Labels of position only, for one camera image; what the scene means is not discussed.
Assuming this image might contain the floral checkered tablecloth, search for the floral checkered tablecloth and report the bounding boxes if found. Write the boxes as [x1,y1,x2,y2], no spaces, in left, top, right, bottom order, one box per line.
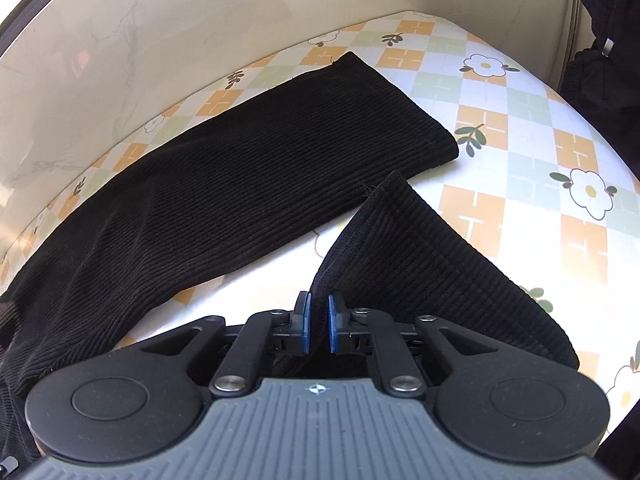
[0,9,640,411]

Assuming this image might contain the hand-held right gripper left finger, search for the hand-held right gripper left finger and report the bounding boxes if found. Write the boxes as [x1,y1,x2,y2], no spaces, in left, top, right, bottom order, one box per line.
[142,291,315,397]

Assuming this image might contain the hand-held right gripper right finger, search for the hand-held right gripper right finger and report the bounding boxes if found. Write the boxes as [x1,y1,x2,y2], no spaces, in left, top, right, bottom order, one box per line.
[327,292,482,397]

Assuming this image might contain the black corduroy pants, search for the black corduroy pants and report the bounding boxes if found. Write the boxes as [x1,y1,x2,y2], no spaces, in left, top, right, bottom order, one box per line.
[0,51,581,467]

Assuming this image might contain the black garment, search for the black garment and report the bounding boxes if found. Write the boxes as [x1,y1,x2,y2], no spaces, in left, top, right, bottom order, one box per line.
[566,0,640,127]

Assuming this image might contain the dark framed window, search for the dark framed window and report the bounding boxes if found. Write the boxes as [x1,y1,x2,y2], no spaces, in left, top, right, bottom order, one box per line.
[0,0,62,56]

